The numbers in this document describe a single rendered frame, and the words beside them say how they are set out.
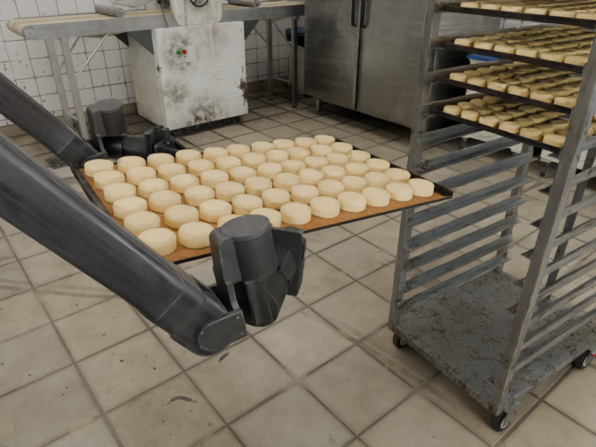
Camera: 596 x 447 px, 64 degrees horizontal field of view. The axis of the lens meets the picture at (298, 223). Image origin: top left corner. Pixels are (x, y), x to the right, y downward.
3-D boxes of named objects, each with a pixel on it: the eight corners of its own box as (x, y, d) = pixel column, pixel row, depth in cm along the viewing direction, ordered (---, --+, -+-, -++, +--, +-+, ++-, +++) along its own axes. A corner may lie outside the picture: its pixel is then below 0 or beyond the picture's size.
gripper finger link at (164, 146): (203, 171, 106) (163, 166, 107) (202, 140, 103) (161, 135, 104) (192, 183, 100) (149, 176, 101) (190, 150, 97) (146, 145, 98)
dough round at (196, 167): (195, 166, 96) (195, 157, 95) (218, 170, 95) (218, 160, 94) (183, 174, 91) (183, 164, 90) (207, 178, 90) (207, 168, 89)
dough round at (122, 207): (118, 223, 72) (116, 211, 71) (110, 209, 75) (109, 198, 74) (151, 217, 74) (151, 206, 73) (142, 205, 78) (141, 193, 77)
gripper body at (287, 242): (304, 226, 64) (293, 254, 58) (300, 289, 69) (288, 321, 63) (258, 219, 65) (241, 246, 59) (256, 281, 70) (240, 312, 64)
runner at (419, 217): (412, 226, 154) (414, 218, 153) (406, 223, 156) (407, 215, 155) (532, 181, 185) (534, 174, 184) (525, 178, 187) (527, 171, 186)
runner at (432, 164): (419, 175, 145) (421, 166, 144) (413, 172, 147) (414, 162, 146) (544, 136, 176) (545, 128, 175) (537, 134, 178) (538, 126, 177)
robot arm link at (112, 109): (69, 158, 103) (84, 176, 98) (53, 107, 96) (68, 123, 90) (123, 141, 109) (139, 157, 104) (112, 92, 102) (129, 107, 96)
